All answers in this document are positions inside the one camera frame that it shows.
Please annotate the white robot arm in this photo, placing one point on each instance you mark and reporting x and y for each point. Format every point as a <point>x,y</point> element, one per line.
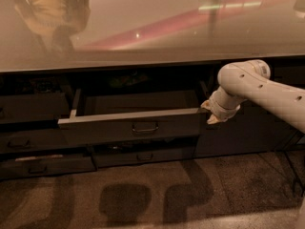
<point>250,80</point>

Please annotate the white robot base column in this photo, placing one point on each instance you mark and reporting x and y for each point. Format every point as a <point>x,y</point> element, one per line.
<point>300,222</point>

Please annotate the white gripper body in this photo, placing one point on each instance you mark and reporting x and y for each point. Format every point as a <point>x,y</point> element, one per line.
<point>220,109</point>

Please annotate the dark drawer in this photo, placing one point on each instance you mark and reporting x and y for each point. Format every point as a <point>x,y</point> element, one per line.
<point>127,117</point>
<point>33,140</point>
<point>109,158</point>
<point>41,166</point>
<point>32,107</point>

